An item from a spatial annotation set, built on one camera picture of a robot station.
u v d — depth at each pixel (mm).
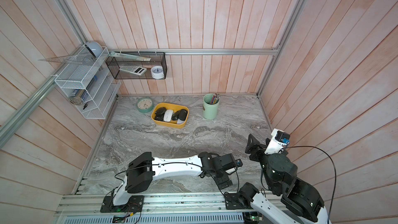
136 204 730
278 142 471
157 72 944
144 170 525
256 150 510
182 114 1017
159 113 1034
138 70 979
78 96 762
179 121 1006
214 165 568
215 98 954
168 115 1040
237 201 656
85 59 860
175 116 1032
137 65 1012
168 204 746
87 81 763
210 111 1027
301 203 381
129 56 906
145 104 1105
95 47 833
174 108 1081
